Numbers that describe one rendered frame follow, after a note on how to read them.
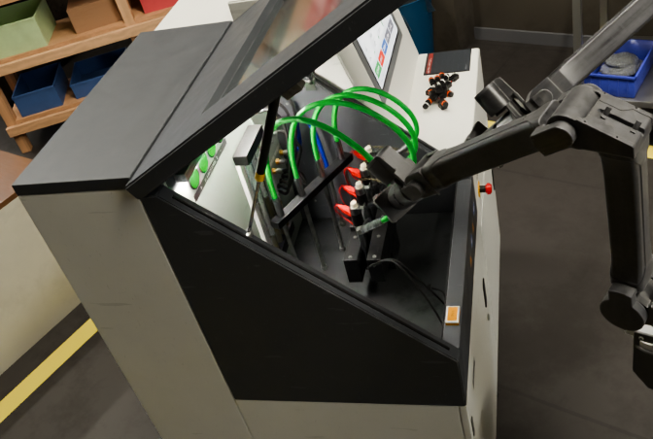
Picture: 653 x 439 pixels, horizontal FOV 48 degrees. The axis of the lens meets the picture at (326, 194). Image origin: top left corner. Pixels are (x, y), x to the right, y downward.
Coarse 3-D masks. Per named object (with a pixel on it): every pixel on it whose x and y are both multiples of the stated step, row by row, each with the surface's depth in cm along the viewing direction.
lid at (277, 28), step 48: (288, 0) 170; (336, 0) 133; (384, 0) 109; (240, 48) 160; (288, 48) 126; (336, 48) 116; (192, 96) 161; (240, 96) 126; (288, 96) 127; (192, 144) 134; (144, 192) 144
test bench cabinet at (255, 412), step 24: (480, 240) 226; (240, 408) 188; (264, 408) 186; (288, 408) 184; (312, 408) 182; (336, 408) 180; (360, 408) 178; (384, 408) 176; (408, 408) 174; (432, 408) 172; (456, 408) 171; (264, 432) 193; (288, 432) 191; (312, 432) 189; (336, 432) 186; (360, 432) 184; (384, 432) 182; (408, 432) 180; (432, 432) 178; (456, 432) 177
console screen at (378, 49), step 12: (384, 24) 240; (396, 24) 253; (372, 36) 227; (384, 36) 237; (396, 36) 250; (360, 48) 214; (372, 48) 224; (384, 48) 234; (396, 48) 247; (372, 60) 221; (384, 60) 231; (372, 72) 218; (384, 72) 228; (384, 84) 225
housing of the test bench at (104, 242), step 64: (192, 0) 225; (128, 64) 189; (192, 64) 180; (64, 128) 168; (128, 128) 161; (64, 192) 151; (128, 192) 147; (64, 256) 164; (128, 256) 160; (128, 320) 174; (192, 320) 169; (192, 384) 185
